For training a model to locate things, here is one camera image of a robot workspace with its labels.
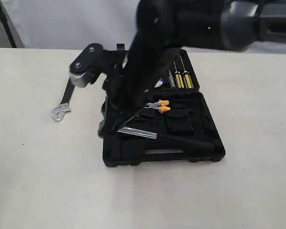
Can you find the black electrical tape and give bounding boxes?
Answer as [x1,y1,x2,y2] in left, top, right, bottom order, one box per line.
[154,77,165,88]

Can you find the clear test pen screwdriver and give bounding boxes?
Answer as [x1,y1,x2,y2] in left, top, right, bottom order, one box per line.
[168,70,175,88]

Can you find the orange handled pliers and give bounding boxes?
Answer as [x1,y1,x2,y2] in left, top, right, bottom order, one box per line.
[145,100,171,114]

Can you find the claw hammer black handle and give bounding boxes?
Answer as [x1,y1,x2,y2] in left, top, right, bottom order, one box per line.
[98,119,215,151]

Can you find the yellow black screwdriver left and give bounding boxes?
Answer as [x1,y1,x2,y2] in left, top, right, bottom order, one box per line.
[174,62,184,88]

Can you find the yellow black screwdriver right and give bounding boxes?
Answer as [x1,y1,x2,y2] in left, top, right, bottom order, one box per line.
[179,55,194,89]

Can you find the black metal stand pole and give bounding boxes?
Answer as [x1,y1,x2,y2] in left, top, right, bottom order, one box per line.
[0,1,17,48]

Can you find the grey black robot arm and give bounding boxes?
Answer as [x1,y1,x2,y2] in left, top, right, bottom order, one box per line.
[102,0,286,125]

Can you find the adjustable wrench black handle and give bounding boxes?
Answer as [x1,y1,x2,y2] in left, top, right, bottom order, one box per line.
[51,78,75,122]

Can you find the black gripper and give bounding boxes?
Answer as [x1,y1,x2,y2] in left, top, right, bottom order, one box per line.
[102,35,181,124]

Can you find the black plastic tool case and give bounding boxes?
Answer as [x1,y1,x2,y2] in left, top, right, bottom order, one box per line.
[100,50,225,167]

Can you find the yellow black screwdriver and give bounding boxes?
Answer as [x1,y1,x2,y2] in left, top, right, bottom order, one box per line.
[174,62,184,88]
[179,55,194,89]

